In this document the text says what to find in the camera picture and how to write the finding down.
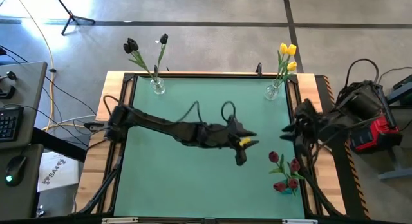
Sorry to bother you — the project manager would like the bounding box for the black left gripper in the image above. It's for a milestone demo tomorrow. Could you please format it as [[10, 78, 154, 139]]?
[[223, 116, 260, 167]]

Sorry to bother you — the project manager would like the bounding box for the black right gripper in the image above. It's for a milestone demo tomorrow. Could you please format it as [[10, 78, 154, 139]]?
[[279, 98, 324, 146]]

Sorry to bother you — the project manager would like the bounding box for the yellow tulip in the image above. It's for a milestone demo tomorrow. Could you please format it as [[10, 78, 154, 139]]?
[[275, 42, 289, 89], [276, 61, 298, 89], [276, 43, 297, 89]]

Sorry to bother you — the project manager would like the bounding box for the green flower stem with leaves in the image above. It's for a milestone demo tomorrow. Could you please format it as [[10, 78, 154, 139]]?
[[153, 33, 169, 85]]

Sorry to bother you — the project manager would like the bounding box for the clear ribbed narrow-neck vase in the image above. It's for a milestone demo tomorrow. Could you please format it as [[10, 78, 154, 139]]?
[[264, 79, 281, 101]]

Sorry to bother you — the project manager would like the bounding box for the clear diamond-cut glass vase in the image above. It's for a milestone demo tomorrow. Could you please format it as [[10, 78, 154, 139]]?
[[149, 76, 166, 95]]

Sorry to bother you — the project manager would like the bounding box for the black hazard-striped platform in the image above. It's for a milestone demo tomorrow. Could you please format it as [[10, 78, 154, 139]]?
[[314, 74, 371, 220]]

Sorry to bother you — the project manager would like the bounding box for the green table mat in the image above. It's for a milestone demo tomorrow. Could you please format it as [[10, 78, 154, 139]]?
[[113, 76, 306, 220]]

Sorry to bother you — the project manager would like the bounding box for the red and black box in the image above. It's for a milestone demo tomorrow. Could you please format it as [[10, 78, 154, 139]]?
[[350, 115, 403, 153]]

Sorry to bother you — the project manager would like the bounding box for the white label strip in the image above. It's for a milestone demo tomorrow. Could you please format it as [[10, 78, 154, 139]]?
[[281, 218, 319, 224], [101, 217, 140, 224]]

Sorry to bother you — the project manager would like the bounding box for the grey metal stand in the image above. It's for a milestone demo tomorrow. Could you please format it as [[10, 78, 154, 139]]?
[[377, 146, 412, 182]]

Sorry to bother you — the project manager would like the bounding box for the dark equipment box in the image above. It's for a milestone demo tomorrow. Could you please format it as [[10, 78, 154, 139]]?
[[386, 74, 412, 106]]

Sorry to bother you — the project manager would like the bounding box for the white printed paper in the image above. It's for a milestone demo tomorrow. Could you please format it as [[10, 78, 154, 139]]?
[[37, 151, 80, 193]]

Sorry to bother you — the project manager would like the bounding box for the black desk support bar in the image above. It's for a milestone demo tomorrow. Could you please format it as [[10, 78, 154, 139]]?
[[30, 126, 88, 163]]

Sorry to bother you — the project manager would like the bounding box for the black tripod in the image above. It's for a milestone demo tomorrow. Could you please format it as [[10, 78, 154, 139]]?
[[51, 0, 97, 37]]

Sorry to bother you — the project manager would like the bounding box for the grey desk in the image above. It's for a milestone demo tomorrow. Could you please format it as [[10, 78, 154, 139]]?
[[0, 61, 48, 151], [0, 143, 44, 219]]

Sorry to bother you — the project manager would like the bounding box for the black computer mouse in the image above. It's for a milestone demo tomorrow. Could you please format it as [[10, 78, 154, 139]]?
[[4, 155, 28, 187]]

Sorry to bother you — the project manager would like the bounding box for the black keyboard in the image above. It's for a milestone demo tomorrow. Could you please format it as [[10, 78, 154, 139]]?
[[0, 106, 25, 144]]

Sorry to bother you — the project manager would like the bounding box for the black desk clamp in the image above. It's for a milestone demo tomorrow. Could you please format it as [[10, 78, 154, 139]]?
[[0, 84, 17, 100]]

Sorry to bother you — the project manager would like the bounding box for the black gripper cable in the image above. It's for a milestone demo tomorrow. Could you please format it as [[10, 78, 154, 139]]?
[[220, 100, 238, 124]]

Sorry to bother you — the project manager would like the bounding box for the black frame post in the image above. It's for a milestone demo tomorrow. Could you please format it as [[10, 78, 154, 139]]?
[[301, 143, 344, 218], [77, 143, 125, 216]]

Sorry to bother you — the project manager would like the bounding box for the black table frame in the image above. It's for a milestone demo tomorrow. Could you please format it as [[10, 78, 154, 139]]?
[[96, 71, 323, 224]]

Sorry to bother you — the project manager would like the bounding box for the thick black cable loop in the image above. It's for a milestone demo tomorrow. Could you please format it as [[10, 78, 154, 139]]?
[[344, 58, 381, 89]]

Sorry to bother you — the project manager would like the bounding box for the white cable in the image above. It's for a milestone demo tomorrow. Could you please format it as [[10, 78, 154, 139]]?
[[48, 113, 97, 130]]

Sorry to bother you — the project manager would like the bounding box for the yellow cable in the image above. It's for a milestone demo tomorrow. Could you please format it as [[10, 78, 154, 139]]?
[[12, 0, 78, 132]]

